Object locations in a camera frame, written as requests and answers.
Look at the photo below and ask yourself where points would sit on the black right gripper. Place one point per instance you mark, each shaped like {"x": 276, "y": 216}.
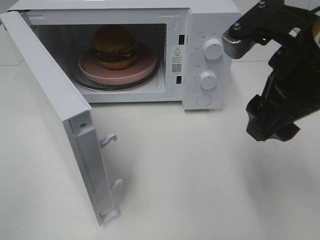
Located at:
{"x": 292, "y": 90}

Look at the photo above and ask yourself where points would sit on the round door release button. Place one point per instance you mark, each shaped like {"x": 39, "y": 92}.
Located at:
{"x": 204, "y": 100}

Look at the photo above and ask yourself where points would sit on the pink round plate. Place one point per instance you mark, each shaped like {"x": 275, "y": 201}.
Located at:
{"x": 146, "y": 63}

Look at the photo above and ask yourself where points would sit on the burger with bun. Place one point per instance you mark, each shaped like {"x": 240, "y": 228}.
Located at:
{"x": 115, "y": 47}

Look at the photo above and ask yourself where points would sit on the white microwave door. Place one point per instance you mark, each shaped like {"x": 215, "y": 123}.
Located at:
{"x": 67, "y": 115}

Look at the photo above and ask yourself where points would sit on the white lower microwave knob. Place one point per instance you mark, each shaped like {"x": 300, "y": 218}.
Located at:
{"x": 208, "y": 80}

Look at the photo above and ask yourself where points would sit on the white microwave knob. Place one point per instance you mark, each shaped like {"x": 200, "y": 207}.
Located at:
{"x": 212, "y": 49}
{"x": 208, "y": 80}

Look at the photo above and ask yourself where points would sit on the white upper microwave knob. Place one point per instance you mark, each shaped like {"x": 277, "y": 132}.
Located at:
{"x": 212, "y": 49}

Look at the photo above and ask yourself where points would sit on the white microwave oven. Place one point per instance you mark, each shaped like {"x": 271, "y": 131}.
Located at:
{"x": 175, "y": 29}

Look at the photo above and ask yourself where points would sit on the glass microwave turntable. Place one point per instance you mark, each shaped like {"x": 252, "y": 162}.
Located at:
{"x": 79, "y": 77}

